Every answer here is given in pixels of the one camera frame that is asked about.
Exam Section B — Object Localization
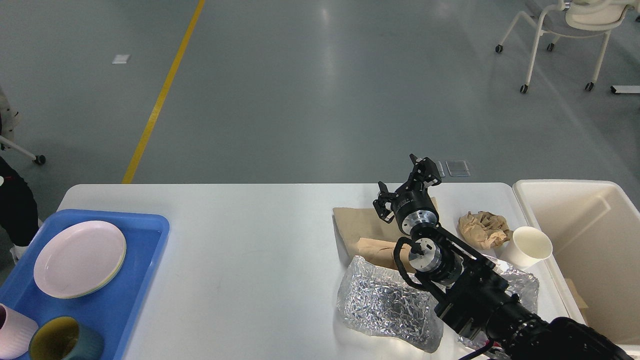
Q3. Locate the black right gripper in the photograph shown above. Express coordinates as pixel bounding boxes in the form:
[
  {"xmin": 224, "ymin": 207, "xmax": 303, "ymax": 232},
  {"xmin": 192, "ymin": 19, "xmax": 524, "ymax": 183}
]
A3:
[{"xmin": 372, "ymin": 154, "xmax": 442, "ymax": 236}]

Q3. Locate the pink plate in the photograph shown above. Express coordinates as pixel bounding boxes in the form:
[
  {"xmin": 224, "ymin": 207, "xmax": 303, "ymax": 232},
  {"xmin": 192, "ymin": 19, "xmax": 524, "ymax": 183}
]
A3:
[{"xmin": 33, "ymin": 220, "xmax": 127, "ymax": 299}]

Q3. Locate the pink mug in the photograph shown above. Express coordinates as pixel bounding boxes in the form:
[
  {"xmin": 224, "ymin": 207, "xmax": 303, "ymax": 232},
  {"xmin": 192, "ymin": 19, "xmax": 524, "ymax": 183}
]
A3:
[{"xmin": 0, "ymin": 304, "xmax": 39, "ymax": 360}]

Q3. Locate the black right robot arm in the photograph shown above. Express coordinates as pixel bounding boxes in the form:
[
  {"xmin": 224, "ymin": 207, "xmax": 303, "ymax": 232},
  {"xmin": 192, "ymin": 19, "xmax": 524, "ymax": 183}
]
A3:
[{"xmin": 373, "ymin": 153, "xmax": 631, "ymax": 360}]

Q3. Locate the brown paper bag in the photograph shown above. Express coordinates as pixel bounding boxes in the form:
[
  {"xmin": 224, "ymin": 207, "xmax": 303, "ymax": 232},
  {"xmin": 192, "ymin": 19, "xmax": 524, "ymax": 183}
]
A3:
[{"xmin": 333, "ymin": 207, "xmax": 406, "ymax": 271}]

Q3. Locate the crumpled brown paper ball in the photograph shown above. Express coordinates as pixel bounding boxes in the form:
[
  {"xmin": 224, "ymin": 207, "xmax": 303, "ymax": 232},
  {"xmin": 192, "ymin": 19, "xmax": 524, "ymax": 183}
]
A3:
[{"xmin": 457, "ymin": 210, "xmax": 513, "ymax": 249}]

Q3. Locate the crumpled silver foil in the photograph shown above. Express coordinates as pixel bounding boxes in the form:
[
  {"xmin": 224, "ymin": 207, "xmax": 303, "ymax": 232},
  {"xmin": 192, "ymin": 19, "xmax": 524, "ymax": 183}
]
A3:
[{"xmin": 336, "ymin": 254, "xmax": 541, "ymax": 354}]

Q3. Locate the white paper cup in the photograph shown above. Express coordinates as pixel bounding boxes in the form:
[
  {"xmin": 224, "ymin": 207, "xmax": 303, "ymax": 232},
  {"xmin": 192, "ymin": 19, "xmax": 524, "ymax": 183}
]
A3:
[{"xmin": 498, "ymin": 226, "xmax": 553, "ymax": 271}]

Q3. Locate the beige plastic bin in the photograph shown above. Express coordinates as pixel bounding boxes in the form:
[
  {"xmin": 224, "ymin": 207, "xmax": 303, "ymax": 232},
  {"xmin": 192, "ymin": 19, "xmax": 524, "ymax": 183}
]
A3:
[{"xmin": 512, "ymin": 179, "xmax": 640, "ymax": 360}]

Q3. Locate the white rolling chair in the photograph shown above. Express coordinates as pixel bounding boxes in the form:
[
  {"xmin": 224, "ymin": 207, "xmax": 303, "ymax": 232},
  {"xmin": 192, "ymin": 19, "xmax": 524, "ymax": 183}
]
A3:
[{"xmin": 494, "ymin": 0, "xmax": 639, "ymax": 94}]

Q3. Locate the yellow plate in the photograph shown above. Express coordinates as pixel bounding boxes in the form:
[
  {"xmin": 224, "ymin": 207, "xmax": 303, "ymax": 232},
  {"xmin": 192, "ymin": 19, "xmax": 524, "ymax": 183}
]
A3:
[{"xmin": 69, "ymin": 246, "xmax": 127, "ymax": 299}]

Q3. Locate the blue plastic tray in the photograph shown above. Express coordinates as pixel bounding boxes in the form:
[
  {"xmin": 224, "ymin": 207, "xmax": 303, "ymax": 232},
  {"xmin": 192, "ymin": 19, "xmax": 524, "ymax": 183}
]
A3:
[{"xmin": 0, "ymin": 209, "xmax": 170, "ymax": 360}]

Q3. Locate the chair leg with caster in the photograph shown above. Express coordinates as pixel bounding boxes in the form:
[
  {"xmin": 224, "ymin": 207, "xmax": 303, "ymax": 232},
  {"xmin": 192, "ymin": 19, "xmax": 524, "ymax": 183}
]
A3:
[{"xmin": 0, "ymin": 136, "xmax": 47, "ymax": 166}]

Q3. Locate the dark teal mug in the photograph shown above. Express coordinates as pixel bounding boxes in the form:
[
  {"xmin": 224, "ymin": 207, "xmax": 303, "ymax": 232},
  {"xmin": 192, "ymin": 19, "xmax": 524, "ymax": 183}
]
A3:
[{"xmin": 28, "ymin": 316, "xmax": 105, "ymax": 360}]

